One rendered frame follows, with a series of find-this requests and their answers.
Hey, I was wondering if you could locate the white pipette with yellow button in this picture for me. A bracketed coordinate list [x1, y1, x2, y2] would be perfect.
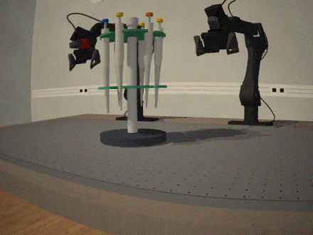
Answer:
[115, 12, 126, 110]
[154, 19, 163, 108]

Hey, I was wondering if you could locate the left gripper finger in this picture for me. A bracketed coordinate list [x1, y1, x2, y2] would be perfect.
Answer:
[226, 33, 239, 55]
[193, 36, 205, 56]

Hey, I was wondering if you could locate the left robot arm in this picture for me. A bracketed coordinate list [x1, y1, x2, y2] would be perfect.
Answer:
[204, 4, 273, 126]

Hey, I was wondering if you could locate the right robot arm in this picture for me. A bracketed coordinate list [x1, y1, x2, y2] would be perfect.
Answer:
[69, 23, 159, 122]

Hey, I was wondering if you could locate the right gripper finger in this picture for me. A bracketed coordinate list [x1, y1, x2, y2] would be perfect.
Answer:
[90, 50, 101, 69]
[68, 53, 76, 71]

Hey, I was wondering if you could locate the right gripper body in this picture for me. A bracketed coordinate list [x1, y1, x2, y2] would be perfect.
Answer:
[73, 38, 97, 64]

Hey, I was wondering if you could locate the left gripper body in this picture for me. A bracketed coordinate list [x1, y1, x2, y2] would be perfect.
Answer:
[201, 17, 230, 53]

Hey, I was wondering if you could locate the white pipette with blue button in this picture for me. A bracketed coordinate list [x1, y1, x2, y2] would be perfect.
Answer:
[102, 19, 110, 113]

